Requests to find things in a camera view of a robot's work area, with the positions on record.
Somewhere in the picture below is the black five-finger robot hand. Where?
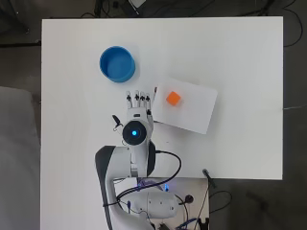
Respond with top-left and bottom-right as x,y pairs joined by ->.
111,85 -> 158,132

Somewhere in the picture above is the orange cube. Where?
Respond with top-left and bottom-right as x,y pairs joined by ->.
165,90 -> 182,107

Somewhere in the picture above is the blue round tub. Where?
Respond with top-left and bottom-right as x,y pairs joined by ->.
99,45 -> 136,84

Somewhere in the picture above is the white flat box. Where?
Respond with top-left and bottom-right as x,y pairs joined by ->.
152,76 -> 219,136

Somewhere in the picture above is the black stick-shaped clamp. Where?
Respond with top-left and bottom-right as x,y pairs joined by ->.
201,169 -> 218,189

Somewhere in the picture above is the round black plug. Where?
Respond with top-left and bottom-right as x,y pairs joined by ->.
177,194 -> 195,206

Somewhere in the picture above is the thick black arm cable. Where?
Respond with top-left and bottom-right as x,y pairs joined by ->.
102,149 -> 183,208

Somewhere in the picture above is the thin black looped cable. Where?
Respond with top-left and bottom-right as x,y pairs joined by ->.
208,190 -> 234,215

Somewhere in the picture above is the long black floor cable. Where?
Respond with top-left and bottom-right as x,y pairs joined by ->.
282,0 -> 304,49

